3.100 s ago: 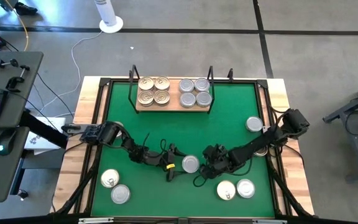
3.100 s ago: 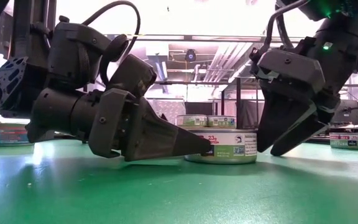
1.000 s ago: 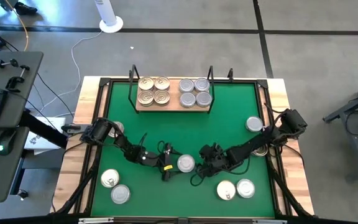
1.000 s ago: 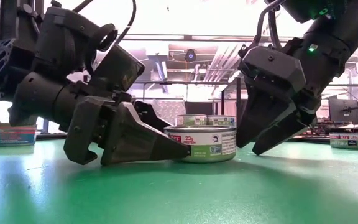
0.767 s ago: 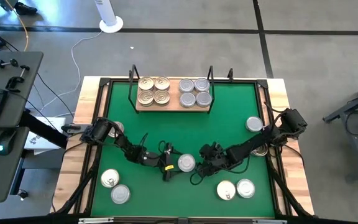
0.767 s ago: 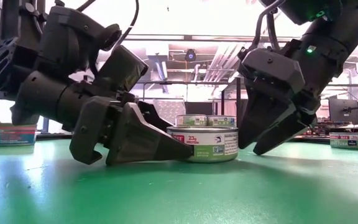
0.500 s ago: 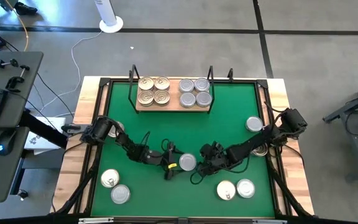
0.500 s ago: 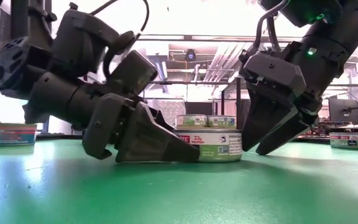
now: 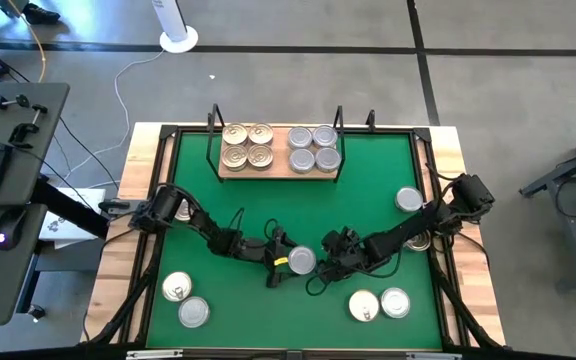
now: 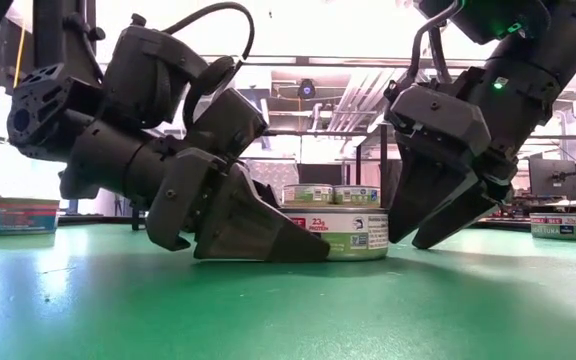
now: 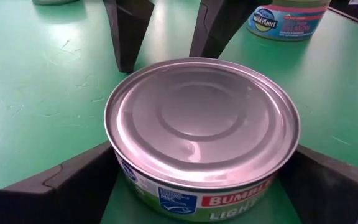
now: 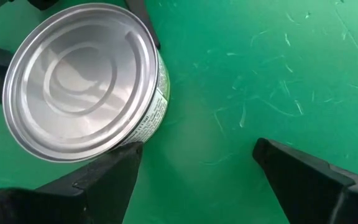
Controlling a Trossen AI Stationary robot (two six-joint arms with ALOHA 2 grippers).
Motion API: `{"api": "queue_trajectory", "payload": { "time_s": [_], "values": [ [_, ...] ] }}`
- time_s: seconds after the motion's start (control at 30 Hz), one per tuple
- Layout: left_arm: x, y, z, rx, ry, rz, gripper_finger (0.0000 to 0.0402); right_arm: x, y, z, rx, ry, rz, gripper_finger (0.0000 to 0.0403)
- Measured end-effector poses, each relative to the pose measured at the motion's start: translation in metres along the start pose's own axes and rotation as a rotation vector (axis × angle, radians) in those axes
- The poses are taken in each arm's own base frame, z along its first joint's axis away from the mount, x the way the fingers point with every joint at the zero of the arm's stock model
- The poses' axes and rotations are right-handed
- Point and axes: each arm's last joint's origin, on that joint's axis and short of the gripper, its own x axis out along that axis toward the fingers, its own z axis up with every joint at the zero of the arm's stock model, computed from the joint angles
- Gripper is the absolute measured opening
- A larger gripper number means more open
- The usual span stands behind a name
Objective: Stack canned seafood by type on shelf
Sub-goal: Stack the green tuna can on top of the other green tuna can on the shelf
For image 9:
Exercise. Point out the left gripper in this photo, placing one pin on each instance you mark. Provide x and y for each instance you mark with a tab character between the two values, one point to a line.
274	250

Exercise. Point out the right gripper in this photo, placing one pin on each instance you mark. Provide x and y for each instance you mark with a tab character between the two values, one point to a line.
345	252

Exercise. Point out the blue salmon can gold lid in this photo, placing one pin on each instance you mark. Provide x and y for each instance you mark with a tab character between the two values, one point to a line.
422	243
234	156
234	134
261	133
184	214
260	156
363	305

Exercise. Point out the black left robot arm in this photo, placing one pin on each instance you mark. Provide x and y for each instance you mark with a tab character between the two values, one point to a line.
218	240

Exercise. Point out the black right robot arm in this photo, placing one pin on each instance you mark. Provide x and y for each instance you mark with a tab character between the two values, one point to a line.
418	222

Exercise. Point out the wooden shelf board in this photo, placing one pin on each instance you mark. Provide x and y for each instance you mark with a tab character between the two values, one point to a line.
279	150

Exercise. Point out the green table mat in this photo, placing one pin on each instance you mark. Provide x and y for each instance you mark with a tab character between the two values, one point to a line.
288	310

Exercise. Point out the silver can on side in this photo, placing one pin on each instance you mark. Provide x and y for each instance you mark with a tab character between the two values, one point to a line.
177	286

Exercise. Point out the white printed paper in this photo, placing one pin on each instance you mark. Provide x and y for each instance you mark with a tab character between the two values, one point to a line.
65	225

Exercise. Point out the black computer mouse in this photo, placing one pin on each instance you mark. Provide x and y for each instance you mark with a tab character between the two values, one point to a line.
10	227

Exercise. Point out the black desk clamp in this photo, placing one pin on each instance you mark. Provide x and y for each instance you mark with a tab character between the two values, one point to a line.
20	134
18	101

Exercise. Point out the person's foot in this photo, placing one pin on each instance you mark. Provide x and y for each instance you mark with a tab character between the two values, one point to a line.
40	12

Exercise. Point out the silver metal bracket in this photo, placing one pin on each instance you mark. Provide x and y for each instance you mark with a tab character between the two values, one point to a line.
433	356
155	355

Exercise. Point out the black upright frame post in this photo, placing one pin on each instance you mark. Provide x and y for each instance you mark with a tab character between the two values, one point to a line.
210	122
370	117

